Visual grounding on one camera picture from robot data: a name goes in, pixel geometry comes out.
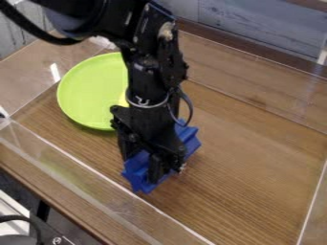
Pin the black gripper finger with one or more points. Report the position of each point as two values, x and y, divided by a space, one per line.
157 169

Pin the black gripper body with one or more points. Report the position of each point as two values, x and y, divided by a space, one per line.
156 71

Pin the blue plastic block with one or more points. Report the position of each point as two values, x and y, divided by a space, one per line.
177 146

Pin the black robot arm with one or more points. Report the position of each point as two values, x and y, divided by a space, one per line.
83 18

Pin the green round plate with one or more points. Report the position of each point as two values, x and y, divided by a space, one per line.
91 88

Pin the black table leg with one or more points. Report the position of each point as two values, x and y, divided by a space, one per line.
42 211

